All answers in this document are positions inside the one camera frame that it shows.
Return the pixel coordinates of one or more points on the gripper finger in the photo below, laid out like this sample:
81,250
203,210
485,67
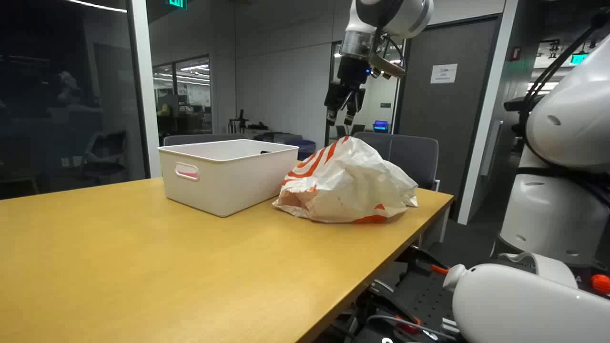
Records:
334,107
353,115

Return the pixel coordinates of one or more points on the grey office chair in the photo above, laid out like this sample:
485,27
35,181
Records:
412,158

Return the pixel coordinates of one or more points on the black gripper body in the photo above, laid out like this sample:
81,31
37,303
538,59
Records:
353,73

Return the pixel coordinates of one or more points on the orange round knob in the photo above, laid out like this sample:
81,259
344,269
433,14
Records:
601,284

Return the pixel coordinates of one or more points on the blue lit computer monitor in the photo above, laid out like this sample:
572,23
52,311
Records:
380,126

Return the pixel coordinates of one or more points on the white plastic storage bin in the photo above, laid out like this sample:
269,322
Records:
222,174

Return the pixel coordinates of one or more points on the white rounded machine housing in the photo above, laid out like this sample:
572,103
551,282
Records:
527,307

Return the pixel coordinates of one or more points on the white paper door sign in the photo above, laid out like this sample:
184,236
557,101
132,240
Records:
443,73

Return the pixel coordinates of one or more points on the tan wrist camera box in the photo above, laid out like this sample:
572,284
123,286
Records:
389,67

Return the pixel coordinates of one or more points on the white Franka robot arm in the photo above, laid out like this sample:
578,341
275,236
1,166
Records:
565,126

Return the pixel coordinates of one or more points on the white and orange cloth pile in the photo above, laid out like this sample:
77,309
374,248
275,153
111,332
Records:
349,183

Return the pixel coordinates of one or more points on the green exit sign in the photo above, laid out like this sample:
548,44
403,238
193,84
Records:
176,2

